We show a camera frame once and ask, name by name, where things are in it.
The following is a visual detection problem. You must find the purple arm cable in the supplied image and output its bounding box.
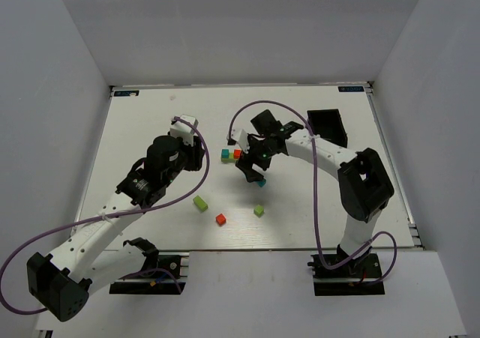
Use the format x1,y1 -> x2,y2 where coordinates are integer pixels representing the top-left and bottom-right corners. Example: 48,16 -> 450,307
226,99 -> 398,287
0,115 -> 210,315

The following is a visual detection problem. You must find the black plastic bin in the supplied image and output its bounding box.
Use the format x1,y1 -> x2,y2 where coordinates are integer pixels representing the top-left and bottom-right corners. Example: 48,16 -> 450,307
307,109 -> 348,148

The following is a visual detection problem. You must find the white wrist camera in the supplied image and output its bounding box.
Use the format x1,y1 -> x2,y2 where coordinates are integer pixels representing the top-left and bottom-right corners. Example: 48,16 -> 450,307
169,115 -> 198,147
227,129 -> 250,154

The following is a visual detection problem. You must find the left blue table label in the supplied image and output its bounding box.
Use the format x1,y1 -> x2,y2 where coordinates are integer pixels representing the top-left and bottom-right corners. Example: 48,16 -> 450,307
113,90 -> 140,97

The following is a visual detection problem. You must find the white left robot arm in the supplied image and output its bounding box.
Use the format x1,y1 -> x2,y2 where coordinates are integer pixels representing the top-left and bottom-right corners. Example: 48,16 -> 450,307
26,133 -> 208,322

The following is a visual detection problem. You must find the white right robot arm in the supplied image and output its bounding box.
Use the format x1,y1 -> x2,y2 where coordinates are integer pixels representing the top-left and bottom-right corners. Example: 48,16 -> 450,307
227,109 -> 395,275

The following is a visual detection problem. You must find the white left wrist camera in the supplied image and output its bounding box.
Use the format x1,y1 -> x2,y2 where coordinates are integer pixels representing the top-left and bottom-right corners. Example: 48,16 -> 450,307
169,115 -> 198,147

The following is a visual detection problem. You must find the red cube block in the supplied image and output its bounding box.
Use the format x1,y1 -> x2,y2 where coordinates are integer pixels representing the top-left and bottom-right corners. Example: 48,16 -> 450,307
215,214 -> 227,226
233,149 -> 242,160

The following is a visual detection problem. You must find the small green cube block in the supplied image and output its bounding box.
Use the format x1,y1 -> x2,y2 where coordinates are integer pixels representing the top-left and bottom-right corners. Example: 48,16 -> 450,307
253,205 -> 265,217

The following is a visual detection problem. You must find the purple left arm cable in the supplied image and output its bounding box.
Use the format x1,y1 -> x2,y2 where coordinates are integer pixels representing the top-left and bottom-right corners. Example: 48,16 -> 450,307
0,115 -> 210,315

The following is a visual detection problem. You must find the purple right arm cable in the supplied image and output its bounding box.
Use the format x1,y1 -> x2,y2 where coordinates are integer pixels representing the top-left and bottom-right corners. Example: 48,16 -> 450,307
226,99 -> 398,287

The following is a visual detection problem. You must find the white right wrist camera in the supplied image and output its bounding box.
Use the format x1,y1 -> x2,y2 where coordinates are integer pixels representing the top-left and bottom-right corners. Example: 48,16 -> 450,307
227,129 -> 250,154

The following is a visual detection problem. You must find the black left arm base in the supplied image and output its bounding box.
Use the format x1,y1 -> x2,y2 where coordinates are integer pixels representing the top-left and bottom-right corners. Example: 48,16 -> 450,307
109,253 -> 189,296

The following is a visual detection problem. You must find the long green arch block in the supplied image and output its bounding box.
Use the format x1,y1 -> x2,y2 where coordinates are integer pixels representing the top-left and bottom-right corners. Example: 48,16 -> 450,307
220,156 -> 236,163

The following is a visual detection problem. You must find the blue table label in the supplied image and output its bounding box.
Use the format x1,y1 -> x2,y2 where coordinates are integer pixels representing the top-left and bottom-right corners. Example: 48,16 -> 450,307
337,85 -> 365,93
113,90 -> 140,97

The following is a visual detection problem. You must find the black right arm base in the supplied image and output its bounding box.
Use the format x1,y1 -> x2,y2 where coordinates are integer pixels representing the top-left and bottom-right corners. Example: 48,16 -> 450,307
307,253 -> 385,297

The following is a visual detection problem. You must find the right blue table label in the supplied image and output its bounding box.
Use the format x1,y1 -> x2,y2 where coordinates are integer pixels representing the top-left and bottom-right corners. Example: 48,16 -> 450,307
337,85 -> 365,93

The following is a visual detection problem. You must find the green rectangular block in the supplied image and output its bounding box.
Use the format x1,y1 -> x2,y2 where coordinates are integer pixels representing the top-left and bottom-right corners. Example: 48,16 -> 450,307
193,196 -> 209,212

